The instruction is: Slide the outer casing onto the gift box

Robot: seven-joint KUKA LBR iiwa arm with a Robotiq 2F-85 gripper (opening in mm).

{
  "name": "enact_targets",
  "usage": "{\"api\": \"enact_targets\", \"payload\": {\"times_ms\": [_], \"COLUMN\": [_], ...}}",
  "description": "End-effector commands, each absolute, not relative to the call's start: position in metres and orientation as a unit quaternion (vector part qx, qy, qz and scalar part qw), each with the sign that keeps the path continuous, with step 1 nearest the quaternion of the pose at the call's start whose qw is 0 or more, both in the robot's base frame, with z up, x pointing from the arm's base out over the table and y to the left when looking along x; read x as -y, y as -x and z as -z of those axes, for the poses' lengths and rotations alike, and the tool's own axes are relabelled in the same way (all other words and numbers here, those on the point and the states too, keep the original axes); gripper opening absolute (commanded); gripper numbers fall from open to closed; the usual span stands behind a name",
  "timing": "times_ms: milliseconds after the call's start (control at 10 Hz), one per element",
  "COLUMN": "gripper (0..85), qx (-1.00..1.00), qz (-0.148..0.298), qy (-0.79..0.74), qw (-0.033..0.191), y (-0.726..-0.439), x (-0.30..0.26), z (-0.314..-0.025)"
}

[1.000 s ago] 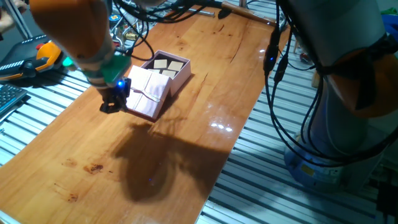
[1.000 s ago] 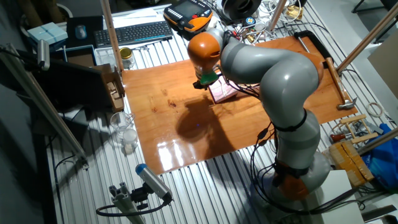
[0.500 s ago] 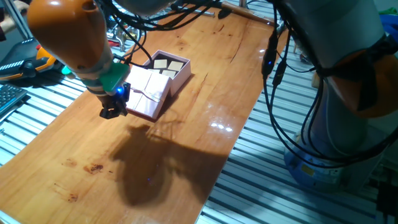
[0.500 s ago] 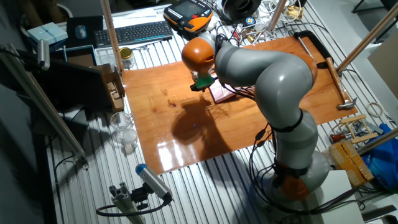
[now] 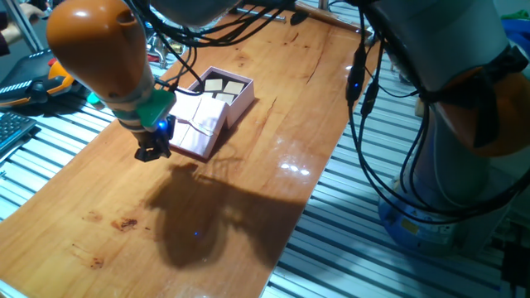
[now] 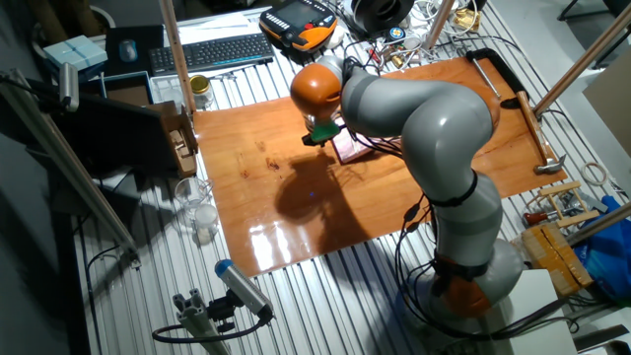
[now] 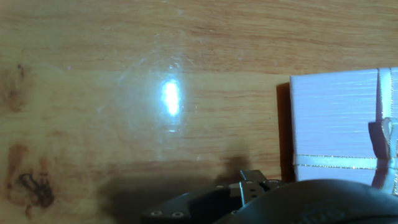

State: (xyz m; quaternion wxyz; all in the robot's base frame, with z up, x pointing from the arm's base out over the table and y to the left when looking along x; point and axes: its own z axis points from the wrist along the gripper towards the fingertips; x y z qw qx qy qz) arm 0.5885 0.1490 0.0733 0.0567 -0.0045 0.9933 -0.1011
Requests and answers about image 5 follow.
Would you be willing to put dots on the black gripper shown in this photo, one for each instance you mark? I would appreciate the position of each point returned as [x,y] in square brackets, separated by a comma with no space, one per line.
[155,134]

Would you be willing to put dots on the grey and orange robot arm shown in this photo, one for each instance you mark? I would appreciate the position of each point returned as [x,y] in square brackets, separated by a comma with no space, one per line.
[99,49]

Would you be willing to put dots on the white gift box tray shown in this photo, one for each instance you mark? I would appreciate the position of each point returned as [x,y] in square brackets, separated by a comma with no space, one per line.
[242,103]

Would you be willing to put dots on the operator bare hand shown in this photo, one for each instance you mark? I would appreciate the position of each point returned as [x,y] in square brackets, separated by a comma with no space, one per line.
[31,14]

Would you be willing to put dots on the small teal object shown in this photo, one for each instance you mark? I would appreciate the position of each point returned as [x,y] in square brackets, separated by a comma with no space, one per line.
[94,100]

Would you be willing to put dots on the pale wooden block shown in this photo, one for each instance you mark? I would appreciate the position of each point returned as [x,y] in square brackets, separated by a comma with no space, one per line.
[225,98]
[234,87]
[213,85]

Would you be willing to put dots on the glossy wooden board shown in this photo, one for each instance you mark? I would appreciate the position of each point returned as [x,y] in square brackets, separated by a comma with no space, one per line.
[62,227]

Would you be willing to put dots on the black computer keyboard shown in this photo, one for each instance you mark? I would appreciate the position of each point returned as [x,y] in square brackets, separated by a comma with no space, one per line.
[12,128]

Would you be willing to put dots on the orange and black teach pendant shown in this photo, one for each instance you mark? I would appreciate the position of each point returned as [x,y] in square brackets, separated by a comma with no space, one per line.
[25,89]

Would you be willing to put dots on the blue plastic bag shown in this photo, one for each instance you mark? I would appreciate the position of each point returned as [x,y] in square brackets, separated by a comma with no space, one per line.
[519,33]

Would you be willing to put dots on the green mounting bracket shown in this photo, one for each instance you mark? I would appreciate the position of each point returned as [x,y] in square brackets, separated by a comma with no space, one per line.
[157,107]

